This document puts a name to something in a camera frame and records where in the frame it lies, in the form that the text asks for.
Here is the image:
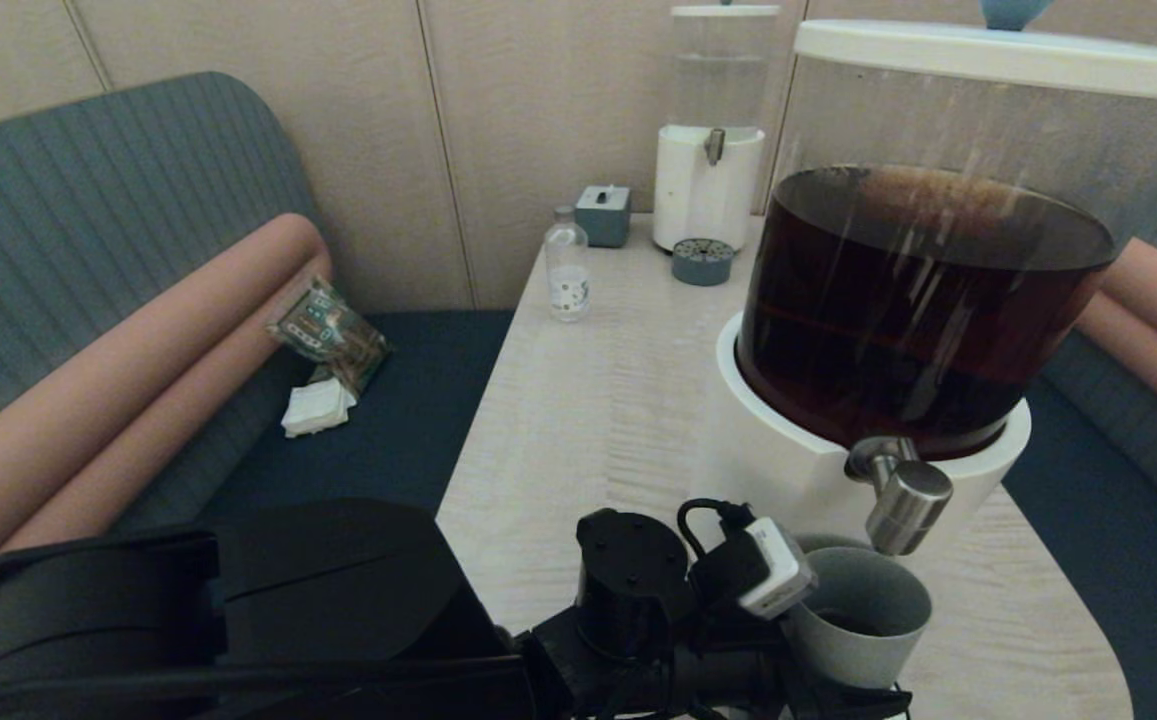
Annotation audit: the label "grey plastic cup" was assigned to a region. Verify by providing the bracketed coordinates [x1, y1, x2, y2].
[786, 545, 934, 691]

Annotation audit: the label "large white dispenser lid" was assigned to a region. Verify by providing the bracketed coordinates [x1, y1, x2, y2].
[794, 0, 1157, 104]

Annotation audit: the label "small white dispenser lid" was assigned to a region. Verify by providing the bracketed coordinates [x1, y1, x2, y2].
[671, 0, 782, 20]

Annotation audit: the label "grey-blue square box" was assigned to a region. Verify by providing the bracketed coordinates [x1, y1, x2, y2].
[575, 184, 633, 249]

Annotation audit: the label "small white water dispenser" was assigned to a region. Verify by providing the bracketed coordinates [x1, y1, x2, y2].
[653, 5, 782, 255]

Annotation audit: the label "grey ribbed sofa backrest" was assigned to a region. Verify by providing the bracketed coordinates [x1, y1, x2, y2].
[0, 70, 327, 541]
[1038, 110, 1157, 549]

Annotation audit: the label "white paper napkins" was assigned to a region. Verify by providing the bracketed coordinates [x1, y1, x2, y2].
[280, 377, 359, 438]

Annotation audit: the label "large white tea dispenser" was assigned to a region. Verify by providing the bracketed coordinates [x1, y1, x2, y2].
[683, 20, 1157, 601]

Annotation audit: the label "black left camera cable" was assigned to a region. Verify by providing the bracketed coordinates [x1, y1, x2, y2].
[676, 498, 757, 561]

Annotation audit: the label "clear snack packet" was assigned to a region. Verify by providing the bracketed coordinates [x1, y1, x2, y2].
[266, 277, 391, 395]

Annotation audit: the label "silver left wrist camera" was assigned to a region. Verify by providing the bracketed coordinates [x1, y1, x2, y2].
[736, 517, 820, 620]

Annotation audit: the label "clear plastic bottle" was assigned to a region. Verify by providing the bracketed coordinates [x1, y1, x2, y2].
[546, 205, 591, 322]

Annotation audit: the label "large metal dispenser tap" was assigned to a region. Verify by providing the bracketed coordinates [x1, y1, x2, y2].
[845, 437, 954, 557]

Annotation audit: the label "dark blue seat cushion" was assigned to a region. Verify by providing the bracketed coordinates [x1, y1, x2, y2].
[998, 385, 1157, 720]
[113, 312, 517, 536]

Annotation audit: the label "small blue drip tray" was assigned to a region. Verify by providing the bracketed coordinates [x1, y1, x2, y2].
[671, 238, 736, 287]

